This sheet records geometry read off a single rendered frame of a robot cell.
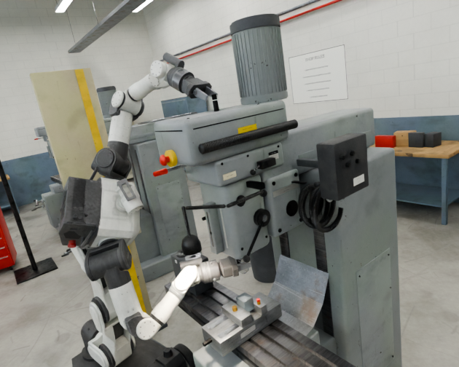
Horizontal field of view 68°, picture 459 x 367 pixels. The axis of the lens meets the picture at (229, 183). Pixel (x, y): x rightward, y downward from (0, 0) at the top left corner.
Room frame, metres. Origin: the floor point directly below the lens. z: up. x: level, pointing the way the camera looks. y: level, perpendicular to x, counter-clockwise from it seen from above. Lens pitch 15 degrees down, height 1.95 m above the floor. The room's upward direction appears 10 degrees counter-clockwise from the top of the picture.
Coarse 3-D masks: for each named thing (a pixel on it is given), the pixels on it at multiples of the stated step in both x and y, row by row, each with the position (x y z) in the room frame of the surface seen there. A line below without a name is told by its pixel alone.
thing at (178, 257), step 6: (180, 252) 1.82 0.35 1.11; (174, 258) 1.79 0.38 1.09; (180, 258) 1.77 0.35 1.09; (186, 258) 1.73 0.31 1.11; (192, 258) 1.72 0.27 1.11; (204, 258) 1.72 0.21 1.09; (174, 264) 1.80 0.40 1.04; (174, 270) 1.82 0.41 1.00; (180, 270) 1.76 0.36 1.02; (192, 288) 1.67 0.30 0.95; (198, 288) 1.66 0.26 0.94; (204, 288) 1.68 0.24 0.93; (198, 294) 1.66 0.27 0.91
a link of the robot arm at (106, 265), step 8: (96, 256) 1.17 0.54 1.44; (104, 256) 1.17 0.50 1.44; (112, 256) 1.16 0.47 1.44; (96, 264) 1.15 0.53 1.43; (104, 264) 1.15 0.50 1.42; (112, 264) 1.15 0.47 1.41; (120, 264) 1.15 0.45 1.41; (96, 272) 1.14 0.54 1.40; (104, 272) 1.15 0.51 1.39; (112, 272) 1.14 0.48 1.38; (120, 272) 1.15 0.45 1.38; (128, 272) 1.18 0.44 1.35; (112, 280) 1.13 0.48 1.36; (120, 280) 1.14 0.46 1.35; (128, 280) 1.16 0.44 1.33; (112, 288) 1.13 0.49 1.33
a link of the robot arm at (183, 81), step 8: (176, 72) 1.40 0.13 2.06; (184, 72) 1.39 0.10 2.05; (176, 80) 1.39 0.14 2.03; (184, 80) 1.37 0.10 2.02; (192, 80) 1.38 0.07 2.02; (200, 80) 1.41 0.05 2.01; (176, 88) 1.41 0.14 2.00; (184, 88) 1.37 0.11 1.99; (192, 88) 1.33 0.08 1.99; (200, 88) 1.36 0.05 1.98; (192, 96) 1.35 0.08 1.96
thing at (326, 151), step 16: (320, 144) 1.19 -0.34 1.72; (336, 144) 1.15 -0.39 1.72; (352, 144) 1.20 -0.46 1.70; (320, 160) 1.19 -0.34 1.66; (336, 160) 1.14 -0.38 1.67; (352, 160) 1.19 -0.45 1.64; (320, 176) 1.20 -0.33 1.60; (336, 176) 1.14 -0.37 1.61; (352, 176) 1.19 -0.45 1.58; (368, 176) 1.25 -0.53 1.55; (336, 192) 1.14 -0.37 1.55; (352, 192) 1.19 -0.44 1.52
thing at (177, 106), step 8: (168, 104) 9.30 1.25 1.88; (176, 104) 8.94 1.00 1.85; (184, 104) 8.60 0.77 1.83; (192, 104) 8.60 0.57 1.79; (200, 104) 8.73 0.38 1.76; (168, 112) 9.37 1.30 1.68; (176, 112) 9.01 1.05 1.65; (184, 112) 8.67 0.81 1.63; (200, 112) 8.70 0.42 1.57; (184, 168) 9.15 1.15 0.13; (128, 176) 9.31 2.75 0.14
